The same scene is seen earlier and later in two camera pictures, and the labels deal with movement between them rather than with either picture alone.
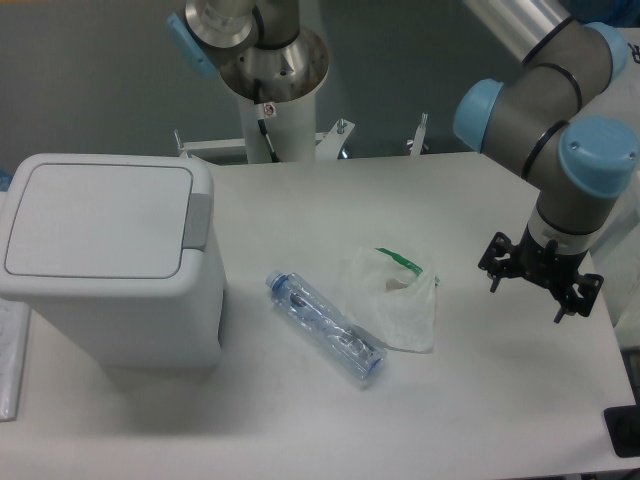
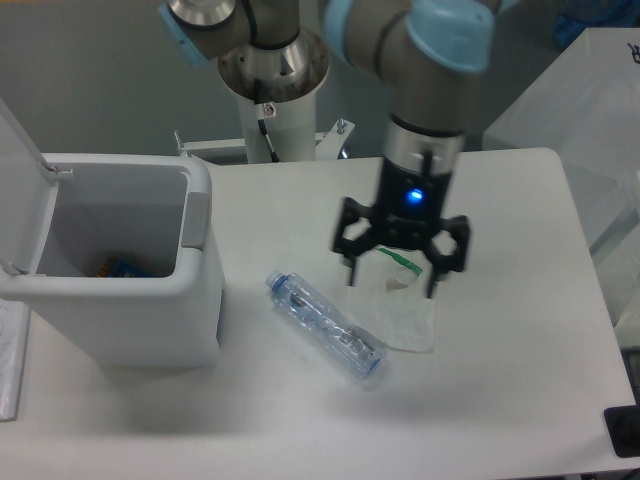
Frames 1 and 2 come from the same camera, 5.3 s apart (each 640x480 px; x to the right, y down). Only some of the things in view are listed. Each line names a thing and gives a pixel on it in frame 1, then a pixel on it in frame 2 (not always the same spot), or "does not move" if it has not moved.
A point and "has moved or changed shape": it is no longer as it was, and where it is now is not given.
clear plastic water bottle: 325,327 does not move
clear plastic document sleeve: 14,328 does not move
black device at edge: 623,425 does not move
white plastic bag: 392,299 does not move
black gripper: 541,262 to 408,214
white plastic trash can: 121,254 has moved or changed shape
